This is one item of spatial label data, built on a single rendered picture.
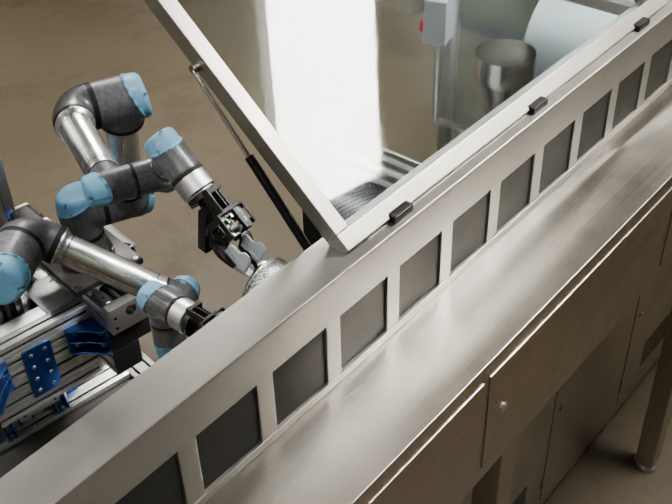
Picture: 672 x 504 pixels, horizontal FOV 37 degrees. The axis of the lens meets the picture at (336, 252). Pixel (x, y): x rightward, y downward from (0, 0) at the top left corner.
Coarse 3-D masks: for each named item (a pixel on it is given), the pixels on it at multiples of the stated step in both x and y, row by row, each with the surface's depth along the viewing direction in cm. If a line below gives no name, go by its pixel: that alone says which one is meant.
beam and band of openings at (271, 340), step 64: (640, 64) 210; (512, 128) 177; (576, 128) 196; (448, 192) 163; (512, 192) 185; (320, 256) 150; (384, 256) 154; (448, 256) 173; (256, 320) 139; (320, 320) 146; (384, 320) 164; (128, 384) 130; (192, 384) 129; (256, 384) 139; (320, 384) 155; (64, 448) 121; (128, 448) 122; (192, 448) 133; (256, 448) 146
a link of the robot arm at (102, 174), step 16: (64, 96) 238; (80, 96) 237; (64, 112) 233; (80, 112) 234; (64, 128) 231; (80, 128) 227; (96, 128) 243; (80, 144) 222; (96, 144) 220; (80, 160) 219; (96, 160) 215; (112, 160) 216; (96, 176) 209; (112, 176) 210; (128, 176) 210; (96, 192) 208; (112, 192) 209; (128, 192) 211
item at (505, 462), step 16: (656, 384) 302; (656, 400) 305; (656, 416) 308; (656, 432) 312; (512, 448) 198; (640, 448) 320; (656, 448) 315; (496, 464) 197; (512, 464) 202; (640, 464) 323; (656, 464) 323; (480, 480) 203; (496, 480) 200; (480, 496) 206; (496, 496) 202
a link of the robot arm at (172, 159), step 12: (168, 132) 205; (156, 144) 204; (168, 144) 204; (180, 144) 205; (156, 156) 204; (168, 156) 204; (180, 156) 204; (192, 156) 206; (156, 168) 208; (168, 168) 204; (180, 168) 204; (192, 168) 204; (168, 180) 207; (180, 180) 209
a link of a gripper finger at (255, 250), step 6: (240, 240) 210; (246, 240) 209; (252, 240) 208; (240, 246) 209; (246, 246) 209; (252, 246) 208; (258, 246) 207; (264, 246) 206; (246, 252) 209; (252, 252) 209; (258, 252) 208; (264, 252) 207; (252, 258) 209; (258, 258) 209; (258, 264) 209
